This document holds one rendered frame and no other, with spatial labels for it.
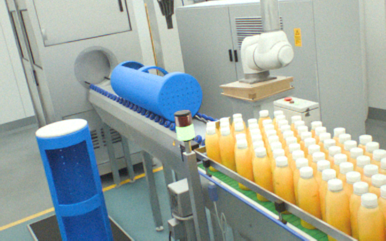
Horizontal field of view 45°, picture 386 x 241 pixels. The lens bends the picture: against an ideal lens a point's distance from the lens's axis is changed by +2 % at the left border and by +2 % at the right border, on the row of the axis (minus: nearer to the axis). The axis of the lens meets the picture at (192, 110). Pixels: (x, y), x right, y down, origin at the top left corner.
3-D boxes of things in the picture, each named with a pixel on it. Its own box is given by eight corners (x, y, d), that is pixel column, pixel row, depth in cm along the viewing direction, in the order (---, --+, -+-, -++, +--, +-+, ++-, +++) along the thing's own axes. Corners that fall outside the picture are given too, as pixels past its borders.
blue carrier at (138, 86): (150, 94, 342) (144, 57, 335) (205, 116, 265) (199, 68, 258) (114, 102, 330) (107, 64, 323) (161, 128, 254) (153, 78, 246)
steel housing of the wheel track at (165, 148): (123, 115, 423) (116, 79, 414) (259, 192, 234) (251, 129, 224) (93, 123, 411) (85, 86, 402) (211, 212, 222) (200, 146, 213)
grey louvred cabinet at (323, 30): (226, 114, 589) (211, 0, 550) (366, 154, 408) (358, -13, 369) (191, 125, 564) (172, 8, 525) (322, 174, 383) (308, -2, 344)
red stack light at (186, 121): (188, 120, 171) (186, 111, 170) (196, 124, 165) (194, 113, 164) (173, 125, 168) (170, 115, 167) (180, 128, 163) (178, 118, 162)
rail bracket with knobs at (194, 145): (199, 158, 216) (195, 138, 214) (206, 162, 210) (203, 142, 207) (180, 164, 213) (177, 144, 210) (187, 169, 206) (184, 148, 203)
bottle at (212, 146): (227, 168, 199) (221, 131, 195) (212, 173, 197) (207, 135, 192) (220, 164, 206) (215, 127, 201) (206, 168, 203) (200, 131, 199)
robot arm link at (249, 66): (259, 68, 290) (255, 34, 286) (277, 69, 274) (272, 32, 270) (238, 73, 284) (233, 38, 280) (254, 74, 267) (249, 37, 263)
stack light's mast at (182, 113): (192, 148, 174) (185, 108, 170) (200, 152, 168) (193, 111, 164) (177, 152, 171) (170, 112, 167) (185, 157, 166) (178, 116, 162)
